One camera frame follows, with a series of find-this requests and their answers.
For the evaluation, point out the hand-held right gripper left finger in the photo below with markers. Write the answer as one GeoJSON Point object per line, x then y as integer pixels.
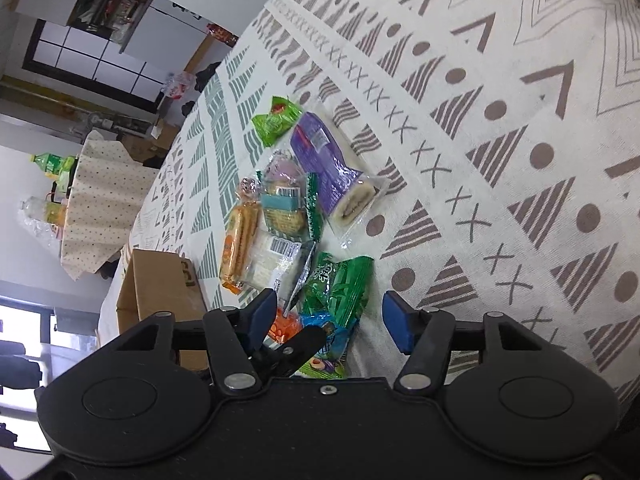
{"type": "Point", "coordinates": [262, 317]}

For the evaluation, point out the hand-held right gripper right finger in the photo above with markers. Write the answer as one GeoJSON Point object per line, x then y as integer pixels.
{"type": "Point", "coordinates": [400, 325]}

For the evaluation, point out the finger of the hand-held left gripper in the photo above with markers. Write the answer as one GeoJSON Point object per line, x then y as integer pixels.
{"type": "Point", "coordinates": [302, 344]}

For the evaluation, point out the orange-red snack packet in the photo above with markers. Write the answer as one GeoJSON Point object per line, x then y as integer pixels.
{"type": "Point", "coordinates": [286, 327]}

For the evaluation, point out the blue candy packet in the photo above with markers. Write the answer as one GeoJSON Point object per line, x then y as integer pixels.
{"type": "Point", "coordinates": [332, 347]}

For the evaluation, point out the white barcode snack packet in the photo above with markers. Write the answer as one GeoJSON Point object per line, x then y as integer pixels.
{"type": "Point", "coordinates": [270, 265]}

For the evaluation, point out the large green snack packet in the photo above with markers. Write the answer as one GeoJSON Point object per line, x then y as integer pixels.
{"type": "Point", "coordinates": [340, 285]}

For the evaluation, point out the orange biscuit packet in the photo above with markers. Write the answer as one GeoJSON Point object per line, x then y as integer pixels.
{"type": "Point", "coordinates": [239, 245]}

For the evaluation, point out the green-edged cracker packet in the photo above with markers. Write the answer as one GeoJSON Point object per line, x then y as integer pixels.
{"type": "Point", "coordinates": [285, 217]}

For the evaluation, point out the cardboard box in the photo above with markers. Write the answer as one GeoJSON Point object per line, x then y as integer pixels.
{"type": "Point", "coordinates": [160, 290]}

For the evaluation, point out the purple round pastry packet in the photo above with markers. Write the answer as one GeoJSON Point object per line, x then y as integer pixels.
{"type": "Point", "coordinates": [282, 167]}

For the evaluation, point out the purple bread roll packet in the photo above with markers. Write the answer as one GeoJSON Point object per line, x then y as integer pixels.
{"type": "Point", "coordinates": [325, 170]}

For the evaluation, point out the small green snack packet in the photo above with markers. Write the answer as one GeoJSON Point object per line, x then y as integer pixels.
{"type": "Point", "coordinates": [275, 122]}

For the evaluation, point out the dotted cream tablecloth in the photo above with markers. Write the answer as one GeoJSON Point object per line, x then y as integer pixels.
{"type": "Point", "coordinates": [100, 200]}

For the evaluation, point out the black shoe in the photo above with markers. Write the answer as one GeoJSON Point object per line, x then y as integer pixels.
{"type": "Point", "coordinates": [207, 75]}
{"type": "Point", "coordinates": [187, 107]}

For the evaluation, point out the window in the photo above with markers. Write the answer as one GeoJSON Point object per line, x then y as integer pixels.
{"type": "Point", "coordinates": [30, 320]}

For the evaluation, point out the clear plastic bottle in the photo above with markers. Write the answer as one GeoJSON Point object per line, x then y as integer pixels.
{"type": "Point", "coordinates": [40, 210]}

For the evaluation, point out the pack of water bottles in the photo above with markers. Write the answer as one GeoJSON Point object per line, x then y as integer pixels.
{"type": "Point", "coordinates": [177, 85]}

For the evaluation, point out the green drink bottle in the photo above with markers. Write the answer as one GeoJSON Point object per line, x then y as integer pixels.
{"type": "Point", "coordinates": [50, 164]}

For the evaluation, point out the dark framed sliding door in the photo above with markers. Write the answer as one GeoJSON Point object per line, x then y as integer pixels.
{"type": "Point", "coordinates": [90, 60]}

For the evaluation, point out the cluttered wall shelf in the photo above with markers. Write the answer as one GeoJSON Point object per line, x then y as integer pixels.
{"type": "Point", "coordinates": [110, 10]}

